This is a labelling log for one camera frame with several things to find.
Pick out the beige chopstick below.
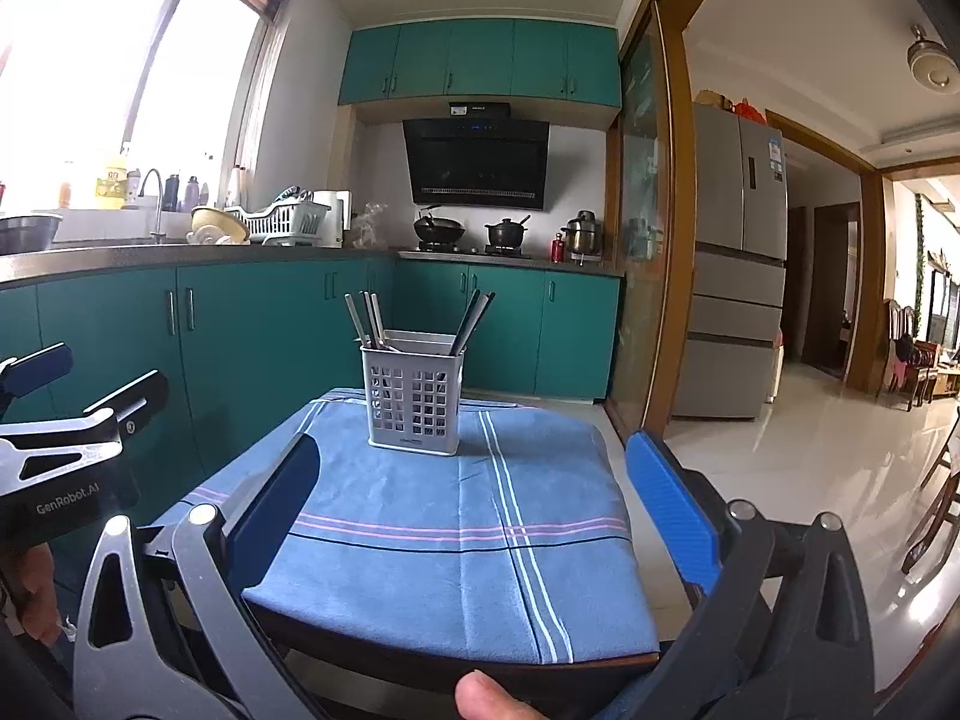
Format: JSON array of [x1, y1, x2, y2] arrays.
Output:
[[343, 293, 370, 348], [361, 291, 386, 349]]

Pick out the white chopstick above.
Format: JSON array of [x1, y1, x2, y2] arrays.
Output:
[[457, 291, 496, 356]]

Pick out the black chopstick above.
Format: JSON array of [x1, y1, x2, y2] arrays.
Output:
[[448, 289, 482, 356]]

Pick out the steel spoon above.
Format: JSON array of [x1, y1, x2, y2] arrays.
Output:
[[366, 291, 397, 353]]

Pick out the teal upper kitchen cabinets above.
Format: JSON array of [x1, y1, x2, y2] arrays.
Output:
[[338, 18, 622, 107]]

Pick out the person's left hand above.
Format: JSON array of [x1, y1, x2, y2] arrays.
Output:
[[14, 544, 62, 647]]

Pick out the person's right hand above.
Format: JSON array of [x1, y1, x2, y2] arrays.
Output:
[[454, 670, 545, 720]]

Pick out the steel basin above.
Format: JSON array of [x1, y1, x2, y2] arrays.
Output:
[[0, 213, 62, 255]]

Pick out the blue striped towel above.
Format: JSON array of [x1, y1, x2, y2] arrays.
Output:
[[190, 388, 659, 665]]

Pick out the silver refrigerator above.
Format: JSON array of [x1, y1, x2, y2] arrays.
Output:
[[672, 104, 788, 419]]

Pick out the chrome sink faucet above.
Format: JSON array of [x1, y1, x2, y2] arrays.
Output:
[[139, 167, 166, 244]]

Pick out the yellow bowl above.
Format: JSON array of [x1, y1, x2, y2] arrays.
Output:
[[187, 205, 251, 245]]

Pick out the white plastic utensil basket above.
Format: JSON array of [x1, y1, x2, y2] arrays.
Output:
[[361, 330, 464, 457]]

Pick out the white dish rack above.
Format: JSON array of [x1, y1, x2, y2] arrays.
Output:
[[226, 192, 331, 245]]

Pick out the wooden dining chair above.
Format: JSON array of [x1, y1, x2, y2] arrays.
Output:
[[875, 299, 937, 411]]

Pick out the red thermos bottle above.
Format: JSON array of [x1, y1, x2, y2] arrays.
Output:
[[550, 232, 566, 263]]

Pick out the steel kettle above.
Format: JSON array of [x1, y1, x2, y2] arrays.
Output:
[[562, 210, 602, 260]]

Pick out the black cooking pot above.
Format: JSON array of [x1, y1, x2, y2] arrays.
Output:
[[487, 216, 530, 250]]

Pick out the black wok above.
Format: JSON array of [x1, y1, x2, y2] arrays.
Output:
[[413, 205, 466, 252]]

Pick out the black range hood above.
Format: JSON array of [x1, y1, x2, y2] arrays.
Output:
[[402, 115, 550, 210]]

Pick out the ceiling lamp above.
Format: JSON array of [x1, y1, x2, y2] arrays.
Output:
[[907, 25, 960, 94]]

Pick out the wooden sliding door frame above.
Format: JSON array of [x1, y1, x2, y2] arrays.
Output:
[[604, 0, 704, 440]]

